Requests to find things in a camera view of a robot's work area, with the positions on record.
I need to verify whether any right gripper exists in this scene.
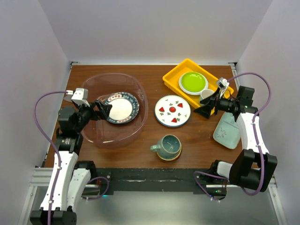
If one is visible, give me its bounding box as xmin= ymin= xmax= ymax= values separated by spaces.
xmin=194 ymin=87 xmax=238 ymax=119

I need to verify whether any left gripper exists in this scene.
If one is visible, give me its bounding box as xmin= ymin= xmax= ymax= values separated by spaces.
xmin=74 ymin=99 xmax=111 ymax=133

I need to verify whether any blue floral plate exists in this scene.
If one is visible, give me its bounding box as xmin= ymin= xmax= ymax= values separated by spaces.
xmin=103 ymin=91 xmax=140 ymax=125

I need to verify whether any green rimmed lettered plate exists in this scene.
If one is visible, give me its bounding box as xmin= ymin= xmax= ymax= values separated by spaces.
xmin=103 ymin=92 xmax=139 ymax=124

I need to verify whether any watermelon pattern plate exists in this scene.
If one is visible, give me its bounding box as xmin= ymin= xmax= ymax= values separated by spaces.
xmin=154 ymin=95 xmax=191 ymax=128

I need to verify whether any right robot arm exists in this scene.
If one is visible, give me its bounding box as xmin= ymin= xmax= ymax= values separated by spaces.
xmin=194 ymin=86 xmax=278 ymax=195

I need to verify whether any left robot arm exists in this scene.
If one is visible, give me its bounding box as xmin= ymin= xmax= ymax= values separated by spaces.
xmin=30 ymin=100 xmax=112 ymax=225

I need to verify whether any clear plastic bin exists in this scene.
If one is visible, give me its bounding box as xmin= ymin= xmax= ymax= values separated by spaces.
xmin=82 ymin=73 xmax=148 ymax=147

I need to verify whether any light blue mug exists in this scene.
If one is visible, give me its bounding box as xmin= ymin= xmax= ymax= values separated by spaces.
xmin=199 ymin=89 xmax=214 ymax=102

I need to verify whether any lime green plate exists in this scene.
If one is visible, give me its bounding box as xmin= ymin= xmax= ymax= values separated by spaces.
xmin=181 ymin=72 xmax=207 ymax=92

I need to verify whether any pale blue rimmed plate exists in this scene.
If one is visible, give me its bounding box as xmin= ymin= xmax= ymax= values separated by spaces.
xmin=179 ymin=75 xmax=209 ymax=96

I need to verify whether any pale green rectangular dish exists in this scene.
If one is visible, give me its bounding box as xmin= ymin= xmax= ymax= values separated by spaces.
xmin=213 ymin=112 xmax=240 ymax=150

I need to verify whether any grey triangular marker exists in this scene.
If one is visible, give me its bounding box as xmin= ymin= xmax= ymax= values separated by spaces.
xmin=63 ymin=91 xmax=73 ymax=102

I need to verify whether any yellow plastic tray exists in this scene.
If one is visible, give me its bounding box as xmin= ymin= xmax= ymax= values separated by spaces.
xmin=162 ymin=59 xmax=233 ymax=108

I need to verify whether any teal glazed mug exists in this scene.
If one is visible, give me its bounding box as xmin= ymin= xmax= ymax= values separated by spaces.
xmin=150 ymin=135 xmax=181 ymax=157

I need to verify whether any yellow rimmed dark bowl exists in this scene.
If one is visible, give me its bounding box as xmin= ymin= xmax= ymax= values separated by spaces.
xmin=156 ymin=148 xmax=182 ymax=162

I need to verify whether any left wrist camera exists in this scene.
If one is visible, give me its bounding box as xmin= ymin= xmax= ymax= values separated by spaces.
xmin=67 ymin=88 xmax=90 ymax=106

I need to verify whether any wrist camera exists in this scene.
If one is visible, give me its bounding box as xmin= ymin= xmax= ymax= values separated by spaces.
xmin=67 ymin=88 xmax=90 ymax=106
xmin=217 ymin=77 xmax=229 ymax=90

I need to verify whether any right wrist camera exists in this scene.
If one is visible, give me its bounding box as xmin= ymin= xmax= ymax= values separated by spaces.
xmin=217 ymin=77 xmax=229 ymax=90

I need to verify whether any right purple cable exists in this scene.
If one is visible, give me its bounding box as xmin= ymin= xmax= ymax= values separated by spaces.
xmin=193 ymin=72 xmax=272 ymax=202

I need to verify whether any purple cable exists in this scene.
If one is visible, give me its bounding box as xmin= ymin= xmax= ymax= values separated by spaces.
xmin=34 ymin=90 xmax=71 ymax=225
xmin=193 ymin=72 xmax=272 ymax=202

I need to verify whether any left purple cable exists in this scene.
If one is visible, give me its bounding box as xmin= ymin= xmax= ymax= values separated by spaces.
xmin=34 ymin=90 xmax=71 ymax=225

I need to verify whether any aluminium frame rail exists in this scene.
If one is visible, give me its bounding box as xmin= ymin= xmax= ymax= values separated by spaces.
xmin=17 ymin=168 xmax=53 ymax=225

